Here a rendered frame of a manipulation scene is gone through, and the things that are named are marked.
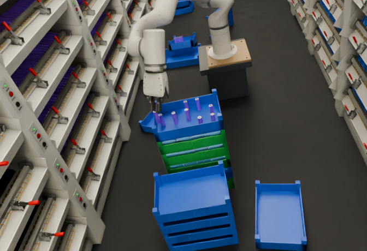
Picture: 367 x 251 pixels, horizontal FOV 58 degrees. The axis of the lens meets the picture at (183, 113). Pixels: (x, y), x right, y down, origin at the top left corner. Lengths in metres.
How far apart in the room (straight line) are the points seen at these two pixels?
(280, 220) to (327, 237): 0.20
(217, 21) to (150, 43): 0.81
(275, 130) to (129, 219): 0.94
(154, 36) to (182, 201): 0.67
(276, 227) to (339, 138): 0.64
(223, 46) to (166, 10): 0.80
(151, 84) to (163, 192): 0.47
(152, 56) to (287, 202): 0.91
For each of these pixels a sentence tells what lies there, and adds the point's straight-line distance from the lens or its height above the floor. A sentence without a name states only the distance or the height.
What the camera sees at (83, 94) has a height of 0.55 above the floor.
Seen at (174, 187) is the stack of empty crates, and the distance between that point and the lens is 1.47.
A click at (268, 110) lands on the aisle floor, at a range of 2.13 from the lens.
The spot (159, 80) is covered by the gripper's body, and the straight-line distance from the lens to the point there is 1.32.
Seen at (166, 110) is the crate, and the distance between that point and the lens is 1.59.
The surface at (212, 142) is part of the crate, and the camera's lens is 1.48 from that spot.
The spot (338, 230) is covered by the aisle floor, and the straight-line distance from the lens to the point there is 1.61.
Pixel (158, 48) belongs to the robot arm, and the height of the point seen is 0.79.
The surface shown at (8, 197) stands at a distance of 1.28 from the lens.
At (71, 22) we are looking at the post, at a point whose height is 0.82.
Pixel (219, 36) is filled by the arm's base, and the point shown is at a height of 0.43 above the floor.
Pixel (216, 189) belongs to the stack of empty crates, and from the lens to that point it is 1.43.
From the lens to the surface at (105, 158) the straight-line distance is 1.85.
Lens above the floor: 1.36
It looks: 38 degrees down
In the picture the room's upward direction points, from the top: 15 degrees counter-clockwise
